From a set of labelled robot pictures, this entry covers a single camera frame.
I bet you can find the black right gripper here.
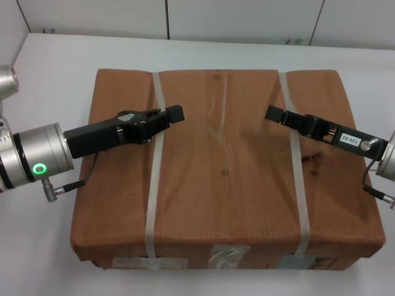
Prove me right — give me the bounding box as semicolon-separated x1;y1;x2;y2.
265;104;389;161

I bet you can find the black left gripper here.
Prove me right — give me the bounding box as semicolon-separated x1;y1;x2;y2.
63;105;185;160

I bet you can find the brown cardboard box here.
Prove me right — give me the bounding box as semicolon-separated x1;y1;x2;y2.
70;68;387;272

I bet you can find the bluish shipping label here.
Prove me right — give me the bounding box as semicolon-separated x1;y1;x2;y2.
279;254;337;269

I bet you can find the clear packing tape strip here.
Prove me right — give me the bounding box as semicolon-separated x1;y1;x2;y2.
205;72;251;268

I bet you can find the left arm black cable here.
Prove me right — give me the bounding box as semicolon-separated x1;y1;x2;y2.
41;152;99;204

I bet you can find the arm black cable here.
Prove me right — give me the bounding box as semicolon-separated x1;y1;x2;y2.
41;152;99;204
362;160;395;210

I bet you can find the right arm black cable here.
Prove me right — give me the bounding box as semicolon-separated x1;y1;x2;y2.
362;160;395;210

